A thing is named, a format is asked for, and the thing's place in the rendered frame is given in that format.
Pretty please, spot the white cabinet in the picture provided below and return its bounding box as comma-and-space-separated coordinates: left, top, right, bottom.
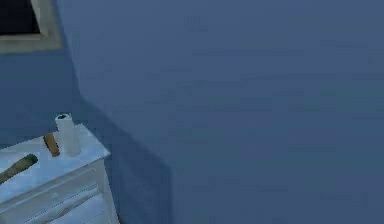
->
0, 122, 121, 224

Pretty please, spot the olive brown stick utensil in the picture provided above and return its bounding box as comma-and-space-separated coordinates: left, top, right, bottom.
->
0, 153, 39, 186

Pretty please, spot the white paper towel roll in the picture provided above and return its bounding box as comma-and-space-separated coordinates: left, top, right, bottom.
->
54, 112, 82, 158

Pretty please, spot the beige framed window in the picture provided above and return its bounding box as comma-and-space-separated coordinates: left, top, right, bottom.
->
0, 0, 64, 54

